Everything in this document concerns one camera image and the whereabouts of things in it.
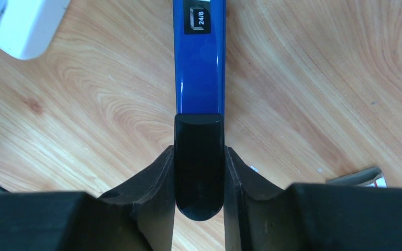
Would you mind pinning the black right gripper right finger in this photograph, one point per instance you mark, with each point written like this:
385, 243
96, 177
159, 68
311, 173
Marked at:
248, 206

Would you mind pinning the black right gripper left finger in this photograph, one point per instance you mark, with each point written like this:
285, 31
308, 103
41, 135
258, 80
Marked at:
149, 200

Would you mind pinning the blue stapler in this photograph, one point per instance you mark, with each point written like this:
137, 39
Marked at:
199, 124

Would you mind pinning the white stapler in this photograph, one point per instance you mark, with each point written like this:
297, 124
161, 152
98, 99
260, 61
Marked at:
28, 27

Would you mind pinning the red white staple box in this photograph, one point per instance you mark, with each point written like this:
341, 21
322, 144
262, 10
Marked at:
369, 177

